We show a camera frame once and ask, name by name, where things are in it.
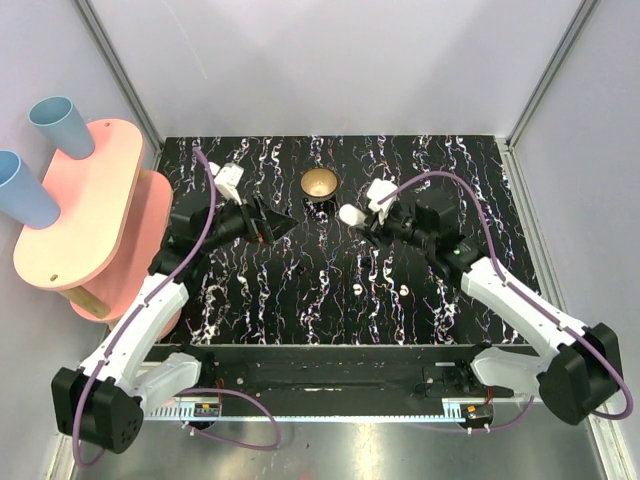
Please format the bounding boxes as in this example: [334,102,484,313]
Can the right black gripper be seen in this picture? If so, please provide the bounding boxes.
[352,201,434,251]

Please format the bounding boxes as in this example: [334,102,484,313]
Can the white earbud charging case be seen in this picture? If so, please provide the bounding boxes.
[338,204,367,228]

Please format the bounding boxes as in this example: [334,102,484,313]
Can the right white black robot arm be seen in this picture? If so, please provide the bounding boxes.
[339,197,623,425]

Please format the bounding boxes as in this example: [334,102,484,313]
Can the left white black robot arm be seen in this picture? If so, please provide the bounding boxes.
[51,196,297,454]

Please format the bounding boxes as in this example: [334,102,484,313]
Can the gold metal bowl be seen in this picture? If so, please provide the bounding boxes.
[300,168,339,202]

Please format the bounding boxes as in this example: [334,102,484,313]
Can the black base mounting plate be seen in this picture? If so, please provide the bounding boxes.
[182,345,512,421]

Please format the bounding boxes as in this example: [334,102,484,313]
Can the pink two-tier wooden shelf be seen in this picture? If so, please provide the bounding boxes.
[13,118,173,327]

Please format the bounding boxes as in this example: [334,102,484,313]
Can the rear light blue cup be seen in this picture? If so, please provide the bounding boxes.
[28,96,95,160]

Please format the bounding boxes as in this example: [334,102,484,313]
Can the light blue cup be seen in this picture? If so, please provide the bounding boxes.
[28,96,95,160]
[1,150,60,229]

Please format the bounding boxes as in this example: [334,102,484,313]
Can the front light blue cup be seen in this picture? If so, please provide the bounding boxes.
[1,150,60,229]

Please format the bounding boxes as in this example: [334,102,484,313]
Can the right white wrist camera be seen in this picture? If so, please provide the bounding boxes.
[366,178,398,224]

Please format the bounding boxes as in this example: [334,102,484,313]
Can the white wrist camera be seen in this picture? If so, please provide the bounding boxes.
[366,178,398,224]
[209,162,244,205]

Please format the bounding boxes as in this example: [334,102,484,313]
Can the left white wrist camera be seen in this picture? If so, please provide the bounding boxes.
[209,162,244,205]

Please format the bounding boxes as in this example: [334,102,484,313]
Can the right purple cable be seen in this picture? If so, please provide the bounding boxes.
[379,171,632,433]

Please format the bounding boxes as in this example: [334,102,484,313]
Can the purple cable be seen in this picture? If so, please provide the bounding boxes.
[379,171,632,433]
[72,146,284,469]

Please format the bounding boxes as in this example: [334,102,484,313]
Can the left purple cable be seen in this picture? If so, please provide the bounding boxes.
[72,146,284,469]

